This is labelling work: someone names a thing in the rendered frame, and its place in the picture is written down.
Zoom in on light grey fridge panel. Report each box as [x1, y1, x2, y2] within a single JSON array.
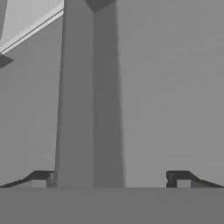
[[0, 0, 65, 55]]

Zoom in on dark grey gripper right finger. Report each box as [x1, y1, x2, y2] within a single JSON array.
[[165, 170, 224, 189]]

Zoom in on grey fridge door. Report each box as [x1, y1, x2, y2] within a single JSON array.
[[0, 0, 224, 189]]

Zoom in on grey fridge door handle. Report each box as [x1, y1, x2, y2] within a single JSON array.
[[53, 0, 128, 189]]

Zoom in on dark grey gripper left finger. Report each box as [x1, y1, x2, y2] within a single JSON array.
[[0, 170, 57, 189]]

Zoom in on dark grey handle end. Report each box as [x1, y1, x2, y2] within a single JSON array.
[[0, 54, 15, 70]]

